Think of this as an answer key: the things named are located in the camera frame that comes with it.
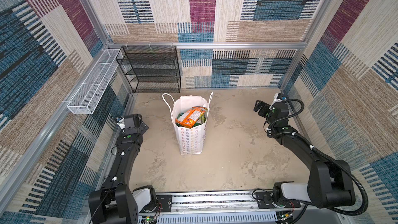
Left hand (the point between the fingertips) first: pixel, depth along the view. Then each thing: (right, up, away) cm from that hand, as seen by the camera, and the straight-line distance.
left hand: (133, 126), depth 83 cm
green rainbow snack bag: (+36, +4, 0) cm, 36 cm away
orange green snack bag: (+29, +4, -4) cm, 29 cm away
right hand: (+70, +11, +4) cm, 71 cm away
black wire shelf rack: (+3, +36, +26) cm, 45 cm away
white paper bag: (+31, -6, -8) cm, 32 cm away
